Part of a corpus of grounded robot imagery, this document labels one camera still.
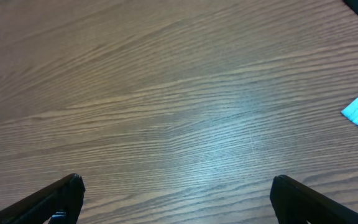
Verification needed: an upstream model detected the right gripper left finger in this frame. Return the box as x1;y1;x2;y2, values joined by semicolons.
0;174;86;224

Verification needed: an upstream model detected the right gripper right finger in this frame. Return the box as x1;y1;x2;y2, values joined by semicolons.
270;175;358;224

